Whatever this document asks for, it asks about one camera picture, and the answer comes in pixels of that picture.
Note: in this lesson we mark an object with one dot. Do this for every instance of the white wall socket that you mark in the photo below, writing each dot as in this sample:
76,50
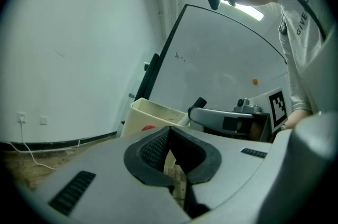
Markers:
21,117

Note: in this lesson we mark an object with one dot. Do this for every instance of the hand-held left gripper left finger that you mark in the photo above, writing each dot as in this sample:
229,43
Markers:
111,164

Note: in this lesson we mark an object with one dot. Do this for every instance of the white wall switch plate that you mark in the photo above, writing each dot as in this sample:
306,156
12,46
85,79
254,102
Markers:
43,120

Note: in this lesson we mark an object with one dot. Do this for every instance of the red round knob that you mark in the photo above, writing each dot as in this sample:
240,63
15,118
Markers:
148,128

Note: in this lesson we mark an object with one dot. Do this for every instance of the person's grey shirt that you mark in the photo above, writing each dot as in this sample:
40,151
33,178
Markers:
298,59

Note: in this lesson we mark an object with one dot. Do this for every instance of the large black-framed whiteboard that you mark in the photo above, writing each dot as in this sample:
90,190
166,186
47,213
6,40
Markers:
211,59

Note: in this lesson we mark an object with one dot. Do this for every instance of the white plastic holder bin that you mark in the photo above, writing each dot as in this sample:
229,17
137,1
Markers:
142,117

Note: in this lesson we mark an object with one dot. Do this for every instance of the orange round magnet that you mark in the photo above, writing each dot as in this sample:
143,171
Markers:
255,81

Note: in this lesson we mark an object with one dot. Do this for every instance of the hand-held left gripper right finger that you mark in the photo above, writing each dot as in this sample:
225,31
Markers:
237,164

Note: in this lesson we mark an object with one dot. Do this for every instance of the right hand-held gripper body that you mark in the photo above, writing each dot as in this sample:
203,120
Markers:
277,109

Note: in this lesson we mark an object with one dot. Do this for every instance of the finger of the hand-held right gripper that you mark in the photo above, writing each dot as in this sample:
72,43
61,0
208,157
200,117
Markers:
211,117

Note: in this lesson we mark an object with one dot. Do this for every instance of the long ceiling light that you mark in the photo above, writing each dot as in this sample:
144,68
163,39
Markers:
251,11

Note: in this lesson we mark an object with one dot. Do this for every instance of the person's right forearm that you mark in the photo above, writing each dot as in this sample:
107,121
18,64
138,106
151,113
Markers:
299,118

